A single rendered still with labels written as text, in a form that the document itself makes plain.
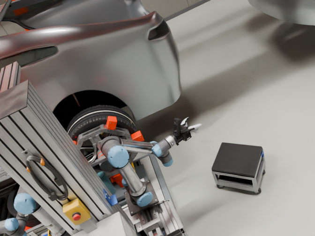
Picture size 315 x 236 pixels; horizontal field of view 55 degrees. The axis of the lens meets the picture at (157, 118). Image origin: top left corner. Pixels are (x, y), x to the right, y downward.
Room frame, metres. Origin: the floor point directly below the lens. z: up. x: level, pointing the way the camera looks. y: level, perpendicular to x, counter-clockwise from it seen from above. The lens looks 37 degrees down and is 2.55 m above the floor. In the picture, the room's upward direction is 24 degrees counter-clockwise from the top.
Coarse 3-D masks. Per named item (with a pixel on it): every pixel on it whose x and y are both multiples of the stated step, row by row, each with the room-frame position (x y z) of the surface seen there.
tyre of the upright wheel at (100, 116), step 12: (96, 108) 2.29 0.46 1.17; (108, 108) 2.28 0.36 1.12; (72, 120) 2.31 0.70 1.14; (84, 120) 2.18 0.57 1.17; (96, 120) 2.12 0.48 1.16; (120, 120) 2.13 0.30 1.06; (132, 120) 2.28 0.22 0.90; (72, 132) 2.14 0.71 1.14; (84, 132) 2.12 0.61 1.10; (132, 132) 2.12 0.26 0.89
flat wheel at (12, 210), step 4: (16, 184) 2.60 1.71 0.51; (16, 188) 2.55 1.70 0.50; (12, 192) 2.51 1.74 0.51; (16, 192) 2.49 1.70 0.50; (12, 196) 2.45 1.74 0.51; (8, 200) 2.41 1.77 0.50; (12, 200) 2.39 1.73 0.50; (8, 204) 2.36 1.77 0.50; (12, 204) 2.33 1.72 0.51; (8, 208) 2.30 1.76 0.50; (12, 208) 2.27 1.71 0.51; (12, 212) 2.22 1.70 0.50; (16, 212) 2.20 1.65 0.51; (32, 216) 2.10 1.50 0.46; (28, 220) 2.12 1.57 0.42; (32, 220) 2.11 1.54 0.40; (36, 220) 2.10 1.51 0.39; (28, 224) 2.14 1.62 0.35; (32, 224) 2.12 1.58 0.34; (36, 224) 2.12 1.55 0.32
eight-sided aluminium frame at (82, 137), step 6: (102, 126) 2.06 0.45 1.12; (90, 132) 2.08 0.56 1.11; (96, 132) 2.04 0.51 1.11; (102, 132) 2.03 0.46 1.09; (108, 132) 2.04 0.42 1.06; (114, 132) 2.04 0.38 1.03; (120, 132) 2.04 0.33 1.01; (126, 132) 2.05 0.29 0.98; (78, 138) 2.06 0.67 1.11; (84, 138) 2.04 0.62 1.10; (78, 144) 2.03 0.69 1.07; (132, 156) 2.04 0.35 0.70; (108, 174) 2.04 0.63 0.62; (114, 174) 2.03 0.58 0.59
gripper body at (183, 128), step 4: (180, 128) 1.49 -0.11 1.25; (184, 128) 1.48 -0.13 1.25; (180, 132) 1.46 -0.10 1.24; (172, 136) 1.45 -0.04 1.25; (176, 136) 1.46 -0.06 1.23; (180, 136) 1.46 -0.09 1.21; (184, 136) 1.45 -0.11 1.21; (188, 136) 1.46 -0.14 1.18; (176, 140) 1.43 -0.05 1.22; (180, 140) 1.45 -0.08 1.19; (176, 144) 1.45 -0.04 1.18
